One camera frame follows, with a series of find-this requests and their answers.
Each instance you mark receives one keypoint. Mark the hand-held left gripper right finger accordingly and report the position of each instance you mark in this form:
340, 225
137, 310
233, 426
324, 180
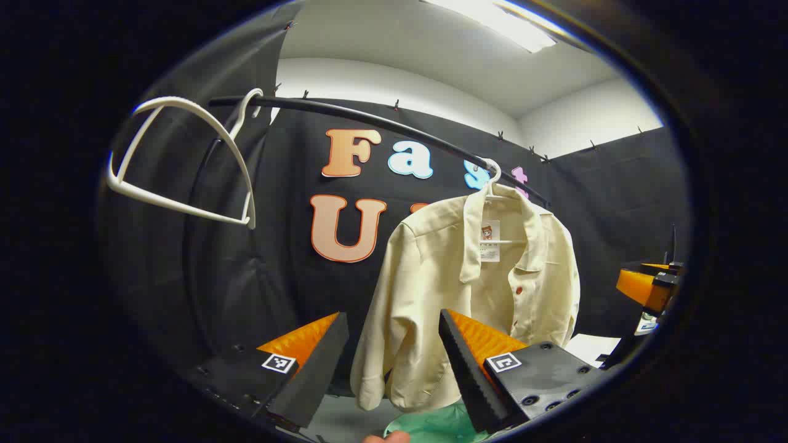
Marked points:
468, 375

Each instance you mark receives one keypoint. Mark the cream button-up shirt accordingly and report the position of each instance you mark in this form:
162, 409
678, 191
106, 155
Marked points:
431, 277

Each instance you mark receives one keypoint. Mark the green laundry hamper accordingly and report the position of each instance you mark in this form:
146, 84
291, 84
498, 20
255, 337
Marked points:
431, 426

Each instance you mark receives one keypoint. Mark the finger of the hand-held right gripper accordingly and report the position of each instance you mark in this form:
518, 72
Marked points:
662, 266
640, 288

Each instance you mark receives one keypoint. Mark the empty white hanger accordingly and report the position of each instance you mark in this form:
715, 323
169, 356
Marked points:
250, 212

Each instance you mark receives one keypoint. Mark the white cabinet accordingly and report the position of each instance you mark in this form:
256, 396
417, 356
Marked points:
591, 349

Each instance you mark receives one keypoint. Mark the black backdrop cloth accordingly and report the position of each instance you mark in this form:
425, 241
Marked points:
295, 295

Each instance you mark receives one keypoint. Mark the black clothes rack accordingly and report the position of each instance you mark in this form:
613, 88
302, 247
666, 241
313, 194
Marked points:
369, 120

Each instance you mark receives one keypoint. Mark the ceiling light panel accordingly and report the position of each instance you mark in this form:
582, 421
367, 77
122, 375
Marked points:
511, 27

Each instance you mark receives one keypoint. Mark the white hanger with shirt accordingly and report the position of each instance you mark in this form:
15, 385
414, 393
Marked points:
496, 178

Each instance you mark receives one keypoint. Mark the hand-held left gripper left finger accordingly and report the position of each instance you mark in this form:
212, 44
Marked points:
320, 369

